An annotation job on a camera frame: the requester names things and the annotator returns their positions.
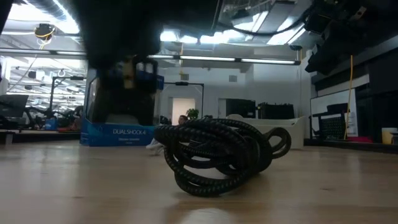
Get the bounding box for yellow and black cord reel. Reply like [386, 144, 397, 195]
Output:
[33, 23, 57, 41]

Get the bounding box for black braided USB-C cable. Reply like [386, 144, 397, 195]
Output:
[154, 117, 292, 197]

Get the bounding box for long ceiling light bar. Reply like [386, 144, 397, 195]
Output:
[0, 49, 302, 66]

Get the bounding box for black background rig frame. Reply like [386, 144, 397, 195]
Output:
[163, 81, 205, 119]

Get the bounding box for wide black cabinet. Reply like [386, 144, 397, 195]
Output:
[257, 101, 295, 120]

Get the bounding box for black mesh cart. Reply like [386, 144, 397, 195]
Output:
[309, 103, 349, 141]

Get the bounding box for black computer monitor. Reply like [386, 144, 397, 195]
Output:
[0, 94, 29, 131]

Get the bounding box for whiteboard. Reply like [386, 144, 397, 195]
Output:
[310, 88, 358, 138]

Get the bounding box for blue storage bin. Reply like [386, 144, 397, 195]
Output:
[43, 118, 58, 131]

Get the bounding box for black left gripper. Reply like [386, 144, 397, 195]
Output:
[72, 0, 222, 94]

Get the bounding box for yellow cup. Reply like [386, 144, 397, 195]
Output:
[381, 127, 398, 146]

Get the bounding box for black metal table frame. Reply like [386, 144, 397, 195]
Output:
[0, 129, 398, 155]

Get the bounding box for green potted plant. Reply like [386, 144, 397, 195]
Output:
[185, 108, 200, 121]

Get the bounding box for grey plastic bin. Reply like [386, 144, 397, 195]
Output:
[226, 113, 307, 150]

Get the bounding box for red flat object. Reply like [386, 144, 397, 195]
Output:
[346, 135, 373, 144]

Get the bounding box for black post frame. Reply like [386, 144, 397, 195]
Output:
[49, 75, 86, 121]

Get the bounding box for blue DualShock controller box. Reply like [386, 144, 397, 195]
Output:
[79, 67, 165, 147]

